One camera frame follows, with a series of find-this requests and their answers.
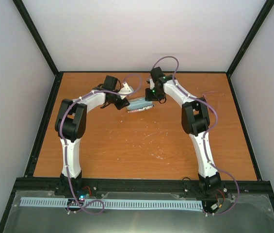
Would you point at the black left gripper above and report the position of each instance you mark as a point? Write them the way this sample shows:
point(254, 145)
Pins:
point(119, 106)

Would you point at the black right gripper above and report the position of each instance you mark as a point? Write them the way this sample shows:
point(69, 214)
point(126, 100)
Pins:
point(149, 98)

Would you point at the flag print glasses case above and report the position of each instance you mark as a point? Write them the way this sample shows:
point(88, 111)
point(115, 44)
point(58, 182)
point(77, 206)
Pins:
point(141, 109)

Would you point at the light blue cleaning cloth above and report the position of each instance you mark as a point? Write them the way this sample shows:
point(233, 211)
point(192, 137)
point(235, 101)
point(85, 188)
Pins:
point(138, 103)

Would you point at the pink transparent sunglasses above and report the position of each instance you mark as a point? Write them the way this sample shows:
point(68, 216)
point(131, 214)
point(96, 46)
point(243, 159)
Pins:
point(205, 94)

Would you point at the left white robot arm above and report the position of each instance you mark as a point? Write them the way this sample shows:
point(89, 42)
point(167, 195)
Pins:
point(71, 121)

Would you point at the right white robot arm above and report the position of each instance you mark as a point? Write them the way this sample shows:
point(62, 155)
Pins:
point(195, 122)

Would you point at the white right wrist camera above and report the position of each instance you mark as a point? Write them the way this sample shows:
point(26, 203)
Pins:
point(151, 83)

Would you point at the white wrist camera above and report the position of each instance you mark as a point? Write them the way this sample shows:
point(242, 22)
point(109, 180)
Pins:
point(126, 90)
point(151, 83)

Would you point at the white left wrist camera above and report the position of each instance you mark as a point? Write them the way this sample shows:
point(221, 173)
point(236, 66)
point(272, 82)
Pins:
point(126, 90)

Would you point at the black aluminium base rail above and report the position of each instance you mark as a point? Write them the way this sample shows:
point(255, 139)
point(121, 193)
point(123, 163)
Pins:
point(98, 187)

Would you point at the light blue slotted cable duct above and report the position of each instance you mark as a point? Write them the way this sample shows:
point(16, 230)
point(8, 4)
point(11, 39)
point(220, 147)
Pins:
point(111, 204)

